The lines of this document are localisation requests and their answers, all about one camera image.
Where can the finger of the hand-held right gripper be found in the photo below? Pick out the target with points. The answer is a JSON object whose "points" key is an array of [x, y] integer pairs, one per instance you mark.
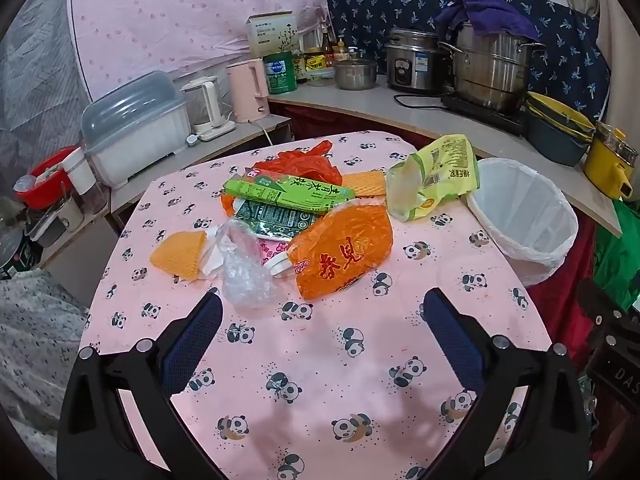
{"points": [[602, 322]]}

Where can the pink dotted cloth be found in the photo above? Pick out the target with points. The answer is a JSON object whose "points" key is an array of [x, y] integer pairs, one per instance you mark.
{"points": [[175, 10]]}

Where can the clear glass container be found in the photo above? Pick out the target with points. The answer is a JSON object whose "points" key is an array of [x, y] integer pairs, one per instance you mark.
{"points": [[320, 76]]}

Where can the grey floral cloth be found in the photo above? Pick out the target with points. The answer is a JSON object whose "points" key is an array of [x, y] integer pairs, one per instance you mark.
{"points": [[35, 340]]}

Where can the yellow label jar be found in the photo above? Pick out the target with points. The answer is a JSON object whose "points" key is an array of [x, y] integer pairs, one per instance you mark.
{"points": [[315, 60]]}

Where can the beige carton box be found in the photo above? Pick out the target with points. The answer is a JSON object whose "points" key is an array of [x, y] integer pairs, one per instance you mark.
{"points": [[272, 35]]}

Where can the white lidded clear container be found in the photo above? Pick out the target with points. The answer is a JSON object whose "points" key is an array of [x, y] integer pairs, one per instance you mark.
{"points": [[80, 175]]}

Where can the white dish box clear lid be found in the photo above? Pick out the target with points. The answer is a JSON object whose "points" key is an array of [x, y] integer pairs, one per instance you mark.
{"points": [[135, 150]]}

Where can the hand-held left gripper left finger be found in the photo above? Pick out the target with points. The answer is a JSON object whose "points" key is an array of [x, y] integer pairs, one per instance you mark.
{"points": [[192, 345]]}

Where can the grey patterned curtain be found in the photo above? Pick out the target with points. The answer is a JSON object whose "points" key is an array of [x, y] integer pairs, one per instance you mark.
{"points": [[35, 85]]}

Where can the orange foam net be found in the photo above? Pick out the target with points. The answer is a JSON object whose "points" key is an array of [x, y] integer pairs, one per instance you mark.
{"points": [[367, 183], [180, 255]]}

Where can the steel rice cooker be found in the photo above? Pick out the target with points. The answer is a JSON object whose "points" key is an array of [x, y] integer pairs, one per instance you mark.
{"points": [[415, 60]]}

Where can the brown seasoning bottle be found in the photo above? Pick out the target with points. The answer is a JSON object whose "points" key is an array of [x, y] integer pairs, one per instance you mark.
{"points": [[326, 40]]}

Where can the green drink carton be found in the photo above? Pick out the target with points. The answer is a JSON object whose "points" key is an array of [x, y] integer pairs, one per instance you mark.
{"points": [[280, 192]]}

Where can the pink panda tablecloth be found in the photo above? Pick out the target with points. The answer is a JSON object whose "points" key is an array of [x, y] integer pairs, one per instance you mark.
{"points": [[325, 360]]}

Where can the orange snack bag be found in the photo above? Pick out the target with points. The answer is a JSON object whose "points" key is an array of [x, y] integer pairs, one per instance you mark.
{"points": [[345, 245]]}

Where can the pink electric kettle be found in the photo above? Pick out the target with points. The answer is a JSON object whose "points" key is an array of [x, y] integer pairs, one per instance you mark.
{"points": [[245, 90]]}

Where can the flat orange foam net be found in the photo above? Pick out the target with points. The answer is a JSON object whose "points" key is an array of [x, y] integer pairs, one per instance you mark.
{"points": [[367, 183]]}

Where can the blue patterned cloth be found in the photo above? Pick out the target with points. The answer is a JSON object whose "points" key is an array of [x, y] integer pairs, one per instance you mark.
{"points": [[380, 10]]}

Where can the large steel steamer pot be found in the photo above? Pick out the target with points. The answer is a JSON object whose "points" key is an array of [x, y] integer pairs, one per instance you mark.
{"points": [[490, 70]]}

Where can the dark sauce bottle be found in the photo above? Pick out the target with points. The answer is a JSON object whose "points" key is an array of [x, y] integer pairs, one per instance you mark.
{"points": [[299, 67]]}

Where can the dark red curtain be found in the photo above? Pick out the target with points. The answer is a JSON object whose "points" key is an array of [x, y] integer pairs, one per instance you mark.
{"points": [[560, 305]]}

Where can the yellow green snack bag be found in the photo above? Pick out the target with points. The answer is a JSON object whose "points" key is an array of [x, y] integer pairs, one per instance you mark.
{"points": [[445, 165]]}

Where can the purple cloth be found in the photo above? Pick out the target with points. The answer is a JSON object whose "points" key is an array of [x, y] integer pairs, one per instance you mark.
{"points": [[485, 12]]}

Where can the nested yellow blue bowls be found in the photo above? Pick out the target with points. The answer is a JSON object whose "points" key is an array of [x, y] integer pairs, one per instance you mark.
{"points": [[555, 135]]}

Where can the red basin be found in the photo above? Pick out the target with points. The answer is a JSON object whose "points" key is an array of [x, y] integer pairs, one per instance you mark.
{"points": [[42, 187]]}

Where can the bin with white liner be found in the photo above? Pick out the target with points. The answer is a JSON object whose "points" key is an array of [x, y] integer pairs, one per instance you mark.
{"points": [[525, 220]]}

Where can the black pot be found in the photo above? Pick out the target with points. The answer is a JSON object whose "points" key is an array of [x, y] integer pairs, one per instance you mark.
{"points": [[17, 255]]}

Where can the small steel pot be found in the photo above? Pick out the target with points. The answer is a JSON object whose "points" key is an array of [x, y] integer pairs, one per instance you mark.
{"points": [[355, 75]]}

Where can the red orange plastic bag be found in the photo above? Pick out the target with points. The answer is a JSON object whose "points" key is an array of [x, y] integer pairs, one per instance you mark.
{"points": [[300, 162]]}

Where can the green tin can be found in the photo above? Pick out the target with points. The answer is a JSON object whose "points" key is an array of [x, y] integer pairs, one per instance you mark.
{"points": [[279, 72]]}

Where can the dark green packet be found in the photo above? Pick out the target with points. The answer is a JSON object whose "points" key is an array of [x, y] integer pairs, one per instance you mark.
{"points": [[272, 220]]}

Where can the black induction cooker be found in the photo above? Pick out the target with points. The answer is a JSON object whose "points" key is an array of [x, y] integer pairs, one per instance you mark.
{"points": [[495, 117]]}

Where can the yellow pot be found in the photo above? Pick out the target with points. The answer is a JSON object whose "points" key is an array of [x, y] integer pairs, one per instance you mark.
{"points": [[605, 165]]}

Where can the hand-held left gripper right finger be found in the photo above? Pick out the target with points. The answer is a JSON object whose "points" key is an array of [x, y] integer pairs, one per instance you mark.
{"points": [[457, 345]]}

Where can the clear plastic bag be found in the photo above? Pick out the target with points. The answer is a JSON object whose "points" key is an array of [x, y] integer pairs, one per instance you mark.
{"points": [[245, 275]]}

